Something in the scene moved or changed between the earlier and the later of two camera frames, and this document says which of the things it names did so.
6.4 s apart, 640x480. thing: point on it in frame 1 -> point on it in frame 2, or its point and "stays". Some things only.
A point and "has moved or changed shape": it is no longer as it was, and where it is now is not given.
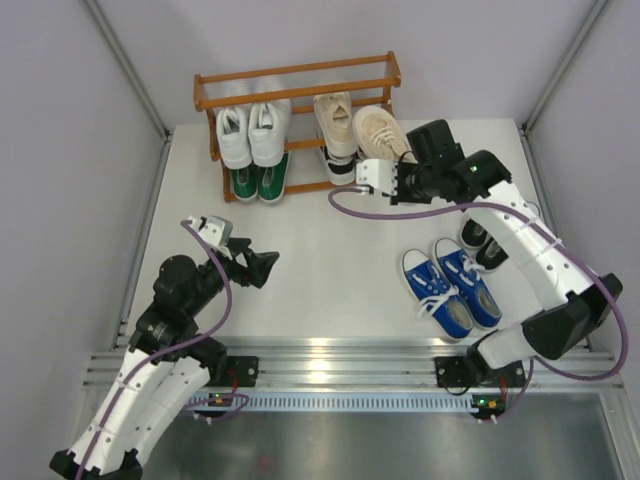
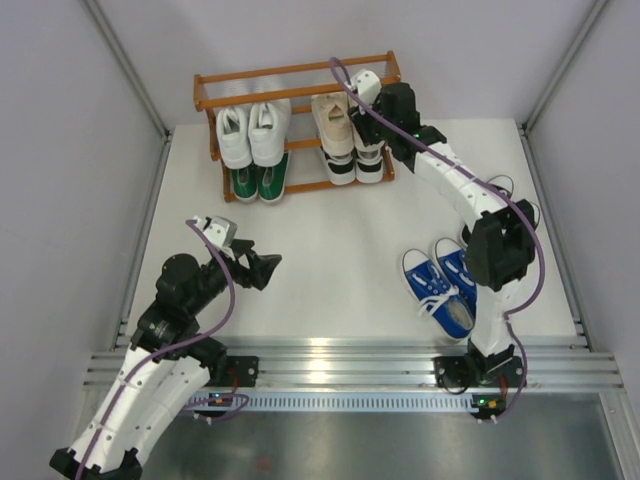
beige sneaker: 379,134 has moved or changed shape
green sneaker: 271,181 stays
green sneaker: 245,182 stays
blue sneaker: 436,298 stays
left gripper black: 259,265 stays
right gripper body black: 414,184 -> 373,129
